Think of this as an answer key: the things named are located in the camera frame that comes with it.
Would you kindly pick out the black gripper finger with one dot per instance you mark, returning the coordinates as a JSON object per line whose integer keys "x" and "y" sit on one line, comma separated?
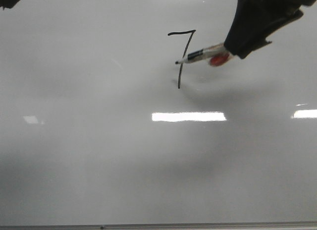
{"x": 286, "y": 6}
{"x": 250, "y": 29}

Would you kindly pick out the whiteboard marker pen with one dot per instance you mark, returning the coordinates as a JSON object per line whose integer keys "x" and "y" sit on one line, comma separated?
{"x": 216, "y": 55}

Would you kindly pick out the white whiteboard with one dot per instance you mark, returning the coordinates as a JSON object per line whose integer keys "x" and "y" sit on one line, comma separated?
{"x": 97, "y": 125}

